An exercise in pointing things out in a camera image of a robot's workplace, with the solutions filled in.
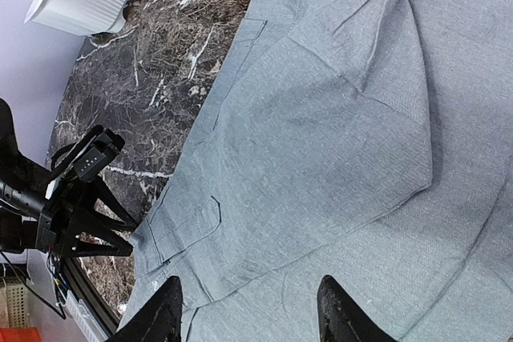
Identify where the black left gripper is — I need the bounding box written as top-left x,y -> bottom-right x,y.
34,179 -> 139,258

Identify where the black front rail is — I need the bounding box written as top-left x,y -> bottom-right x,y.
62,259 -> 119,337

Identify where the grey long sleeve shirt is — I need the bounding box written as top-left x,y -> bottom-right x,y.
123,0 -> 512,341

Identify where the white slotted cable duct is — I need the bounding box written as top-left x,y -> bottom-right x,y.
66,291 -> 108,342

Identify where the orange crate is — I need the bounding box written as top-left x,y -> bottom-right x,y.
0,328 -> 42,342

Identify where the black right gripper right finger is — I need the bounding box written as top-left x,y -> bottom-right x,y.
317,276 -> 395,342

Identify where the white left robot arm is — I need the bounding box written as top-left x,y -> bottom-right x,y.
1,101 -> 138,258

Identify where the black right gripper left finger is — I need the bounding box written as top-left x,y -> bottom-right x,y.
106,276 -> 183,342

